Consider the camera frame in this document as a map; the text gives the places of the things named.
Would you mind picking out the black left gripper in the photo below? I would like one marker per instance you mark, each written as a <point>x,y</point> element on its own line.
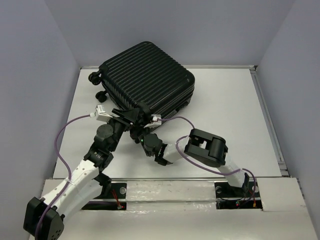
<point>130,115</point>

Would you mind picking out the black ribbed hard-shell suitcase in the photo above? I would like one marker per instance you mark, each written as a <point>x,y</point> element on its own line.
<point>145,77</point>

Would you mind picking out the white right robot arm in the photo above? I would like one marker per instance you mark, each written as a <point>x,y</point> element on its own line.
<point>202,149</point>

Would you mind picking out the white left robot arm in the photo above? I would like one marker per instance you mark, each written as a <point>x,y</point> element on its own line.
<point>45,217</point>

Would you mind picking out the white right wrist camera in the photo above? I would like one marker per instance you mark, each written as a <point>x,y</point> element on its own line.
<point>156,121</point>

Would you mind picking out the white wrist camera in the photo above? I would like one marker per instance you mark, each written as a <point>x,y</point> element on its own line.
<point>156,121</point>
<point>101,114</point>

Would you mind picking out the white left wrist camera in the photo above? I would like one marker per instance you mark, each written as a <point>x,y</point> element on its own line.
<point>101,114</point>

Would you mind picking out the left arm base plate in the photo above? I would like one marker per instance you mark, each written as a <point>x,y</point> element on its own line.
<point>113,199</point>

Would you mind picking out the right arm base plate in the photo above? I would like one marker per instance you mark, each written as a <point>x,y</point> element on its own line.
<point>228,199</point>

